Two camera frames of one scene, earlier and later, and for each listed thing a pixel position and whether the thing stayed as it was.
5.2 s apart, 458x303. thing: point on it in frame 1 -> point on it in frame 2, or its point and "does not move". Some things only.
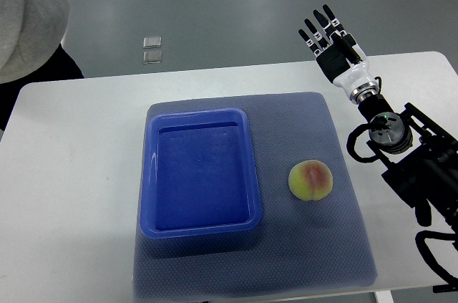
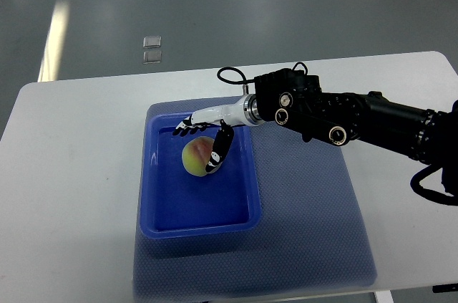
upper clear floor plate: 152,41 does not move
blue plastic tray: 197,174 does not move
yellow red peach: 310,180 -> 195,155
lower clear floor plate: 152,56 does not move
